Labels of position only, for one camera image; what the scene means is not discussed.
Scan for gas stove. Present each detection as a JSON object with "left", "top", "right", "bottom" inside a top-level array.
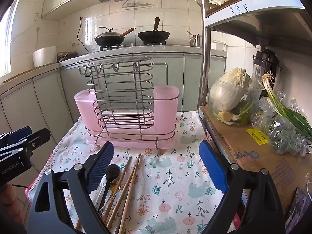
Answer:
[{"left": 99, "top": 41, "right": 167, "bottom": 51}]

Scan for wooden chopstick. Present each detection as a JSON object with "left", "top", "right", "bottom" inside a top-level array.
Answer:
[
  {"left": 102, "top": 156, "right": 133, "bottom": 222},
  {"left": 118, "top": 163, "right": 138, "bottom": 234},
  {"left": 106, "top": 153, "right": 142, "bottom": 228}
]

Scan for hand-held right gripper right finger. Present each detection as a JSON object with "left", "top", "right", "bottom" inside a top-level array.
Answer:
[{"left": 199, "top": 140, "right": 285, "bottom": 234}]

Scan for pink plastic utensil cup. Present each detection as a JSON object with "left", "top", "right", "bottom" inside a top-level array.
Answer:
[
  {"left": 152, "top": 84, "right": 180, "bottom": 140},
  {"left": 74, "top": 89, "right": 98, "bottom": 137}
]

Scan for metal kettle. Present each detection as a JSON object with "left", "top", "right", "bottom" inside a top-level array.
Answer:
[{"left": 187, "top": 31, "right": 203, "bottom": 47}]

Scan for plastic bag of greens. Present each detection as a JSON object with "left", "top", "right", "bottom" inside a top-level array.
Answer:
[{"left": 251, "top": 90, "right": 308, "bottom": 155}]

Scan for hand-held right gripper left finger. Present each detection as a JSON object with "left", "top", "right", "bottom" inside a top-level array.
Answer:
[{"left": 28, "top": 141, "right": 115, "bottom": 234}]

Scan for white plastic spoon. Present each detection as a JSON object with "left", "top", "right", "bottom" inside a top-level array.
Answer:
[{"left": 89, "top": 175, "right": 108, "bottom": 212}]

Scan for metal wire utensil rack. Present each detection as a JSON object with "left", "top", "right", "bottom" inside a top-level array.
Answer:
[{"left": 78, "top": 56, "right": 180, "bottom": 156}]

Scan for kitchen counter cabinets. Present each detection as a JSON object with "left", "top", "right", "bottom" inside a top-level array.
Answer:
[{"left": 0, "top": 44, "right": 227, "bottom": 152}]

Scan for cardboard box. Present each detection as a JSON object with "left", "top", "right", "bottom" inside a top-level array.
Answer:
[{"left": 200, "top": 106, "right": 312, "bottom": 215}]

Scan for napa cabbage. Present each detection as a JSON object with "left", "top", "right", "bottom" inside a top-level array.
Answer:
[{"left": 210, "top": 68, "right": 252, "bottom": 111}]

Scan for green onions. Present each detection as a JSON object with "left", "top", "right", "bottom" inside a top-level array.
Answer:
[{"left": 262, "top": 73, "right": 312, "bottom": 139}]

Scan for black spoon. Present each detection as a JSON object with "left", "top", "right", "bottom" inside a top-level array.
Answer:
[{"left": 97, "top": 164, "right": 120, "bottom": 215}]

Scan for person's left hand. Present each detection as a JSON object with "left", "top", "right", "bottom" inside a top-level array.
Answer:
[{"left": 0, "top": 183, "right": 23, "bottom": 206}]

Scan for white bucket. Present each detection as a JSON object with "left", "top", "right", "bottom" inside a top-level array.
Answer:
[{"left": 33, "top": 46, "right": 58, "bottom": 68}]

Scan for metal storage shelf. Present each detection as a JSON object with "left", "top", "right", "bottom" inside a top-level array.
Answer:
[{"left": 197, "top": 0, "right": 312, "bottom": 113}]

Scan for floral printed cloth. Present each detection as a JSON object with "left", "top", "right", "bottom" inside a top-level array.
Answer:
[{"left": 28, "top": 111, "right": 244, "bottom": 234}]

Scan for black power cable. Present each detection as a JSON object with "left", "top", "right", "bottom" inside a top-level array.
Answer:
[{"left": 77, "top": 17, "right": 89, "bottom": 54}]

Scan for dark printed packet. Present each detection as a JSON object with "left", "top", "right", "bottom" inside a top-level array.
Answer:
[{"left": 285, "top": 188, "right": 312, "bottom": 234}]

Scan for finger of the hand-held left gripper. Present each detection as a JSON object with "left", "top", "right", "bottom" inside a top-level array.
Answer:
[
  {"left": 23, "top": 128, "right": 51, "bottom": 150},
  {"left": 0, "top": 126, "right": 32, "bottom": 147}
]

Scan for clear wall shelf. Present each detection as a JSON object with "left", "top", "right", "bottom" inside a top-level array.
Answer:
[{"left": 117, "top": 1, "right": 156, "bottom": 11}]

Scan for black wok with lid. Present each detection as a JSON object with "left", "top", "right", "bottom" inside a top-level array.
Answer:
[{"left": 94, "top": 27, "right": 136, "bottom": 47}]

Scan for window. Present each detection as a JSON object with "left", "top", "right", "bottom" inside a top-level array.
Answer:
[{"left": 0, "top": 0, "right": 20, "bottom": 78}]

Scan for white plastic container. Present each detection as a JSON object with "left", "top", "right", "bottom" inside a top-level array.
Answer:
[{"left": 211, "top": 41, "right": 228, "bottom": 51}]

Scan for black blender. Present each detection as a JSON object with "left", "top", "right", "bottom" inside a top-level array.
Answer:
[{"left": 252, "top": 45, "right": 279, "bottom": 95}]

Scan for pink plastic drip tray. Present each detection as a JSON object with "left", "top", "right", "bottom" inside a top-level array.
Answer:
[{"left": 85, "top": 110, "right": 176, "bottom": 150}]

